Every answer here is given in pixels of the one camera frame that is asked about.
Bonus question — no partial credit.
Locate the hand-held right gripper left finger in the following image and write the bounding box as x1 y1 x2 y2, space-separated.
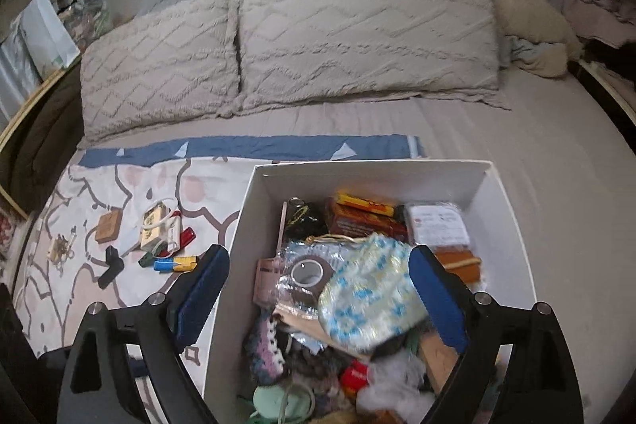
54 244 232 424

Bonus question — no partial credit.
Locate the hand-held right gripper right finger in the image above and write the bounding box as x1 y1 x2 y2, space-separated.
407 244 584 424

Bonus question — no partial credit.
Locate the white storage box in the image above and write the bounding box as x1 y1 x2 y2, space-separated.
201 158 540 424

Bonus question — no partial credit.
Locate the brown blue crochet bag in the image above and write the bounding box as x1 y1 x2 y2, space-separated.
242 307 359 387

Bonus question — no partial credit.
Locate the yellow red small box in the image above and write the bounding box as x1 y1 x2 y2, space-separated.
333 192 405 219

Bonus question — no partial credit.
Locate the wooden board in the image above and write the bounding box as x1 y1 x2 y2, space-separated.
420 332 460 392

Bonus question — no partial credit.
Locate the blue floral fabric pouch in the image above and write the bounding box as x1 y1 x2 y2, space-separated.
317 232 430 350

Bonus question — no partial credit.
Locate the pink plastic card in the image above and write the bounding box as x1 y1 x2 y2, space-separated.
256 200 290 306

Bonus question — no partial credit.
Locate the beige wooden clip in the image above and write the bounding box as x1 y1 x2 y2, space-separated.
140 200 180 251

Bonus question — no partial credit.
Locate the black pen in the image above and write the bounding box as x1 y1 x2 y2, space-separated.
98 246 124 290

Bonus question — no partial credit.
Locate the red brown box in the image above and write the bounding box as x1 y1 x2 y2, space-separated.
325 203 409 240

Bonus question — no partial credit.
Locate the silver foil pouch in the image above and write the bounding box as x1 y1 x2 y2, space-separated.
271 240 361 320

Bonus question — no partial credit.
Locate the small wooden block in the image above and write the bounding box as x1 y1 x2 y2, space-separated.
94 210 122 243

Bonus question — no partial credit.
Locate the small red tin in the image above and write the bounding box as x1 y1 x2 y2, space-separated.
340 362 371 397

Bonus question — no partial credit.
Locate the brown tape roll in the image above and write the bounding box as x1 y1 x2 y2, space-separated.
288 255 334 300

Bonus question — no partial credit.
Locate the mint green pouch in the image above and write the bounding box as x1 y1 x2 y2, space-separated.
252 381 316 422

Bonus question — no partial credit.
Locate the metal keys cluster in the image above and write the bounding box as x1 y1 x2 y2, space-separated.
47 232 75 263

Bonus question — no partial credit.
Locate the red white picture card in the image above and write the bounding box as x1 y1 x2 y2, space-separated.
0 215 16 256

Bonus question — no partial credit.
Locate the brown comforter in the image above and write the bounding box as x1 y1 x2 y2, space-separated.
10 66 85 206

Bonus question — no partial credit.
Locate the beige textured pillow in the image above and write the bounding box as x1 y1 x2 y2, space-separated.
233 0 502 112
79 0 242 141

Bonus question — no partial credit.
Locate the wooden shelf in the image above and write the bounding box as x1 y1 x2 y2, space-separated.
0 56 83 256

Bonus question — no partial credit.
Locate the pale blue cloth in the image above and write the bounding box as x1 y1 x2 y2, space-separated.
507 35 567 67

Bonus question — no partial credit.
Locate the white translucent curtain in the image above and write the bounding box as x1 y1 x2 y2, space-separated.
0 27 43 127

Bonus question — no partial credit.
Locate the beige plush cushion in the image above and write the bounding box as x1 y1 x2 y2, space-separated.
489 0 582 79

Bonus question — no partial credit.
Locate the white paper bag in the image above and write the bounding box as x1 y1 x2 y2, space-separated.
20 0 81 70

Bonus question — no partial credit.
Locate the silver foil bag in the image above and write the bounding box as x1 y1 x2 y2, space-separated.
57 0 107 42

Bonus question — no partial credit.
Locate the pile of clothes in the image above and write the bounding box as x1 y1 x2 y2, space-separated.
549 0 636 52

